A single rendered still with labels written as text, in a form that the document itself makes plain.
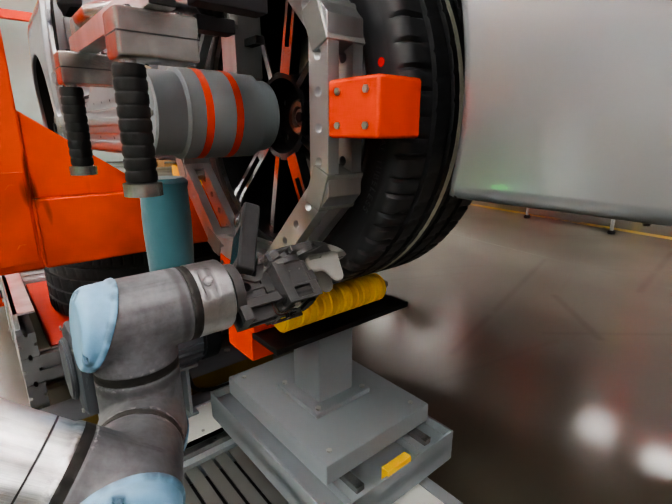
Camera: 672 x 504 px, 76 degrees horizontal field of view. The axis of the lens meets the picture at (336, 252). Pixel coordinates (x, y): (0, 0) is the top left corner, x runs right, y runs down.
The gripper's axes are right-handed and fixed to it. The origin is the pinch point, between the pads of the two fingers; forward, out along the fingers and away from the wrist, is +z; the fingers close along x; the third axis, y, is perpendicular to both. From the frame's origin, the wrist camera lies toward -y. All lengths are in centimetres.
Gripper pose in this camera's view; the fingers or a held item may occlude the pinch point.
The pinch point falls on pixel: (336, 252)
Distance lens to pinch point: 68.2
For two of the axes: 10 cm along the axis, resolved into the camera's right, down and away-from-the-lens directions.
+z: 7.7, -1.7, 6.2
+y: 4.6, 8.3, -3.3
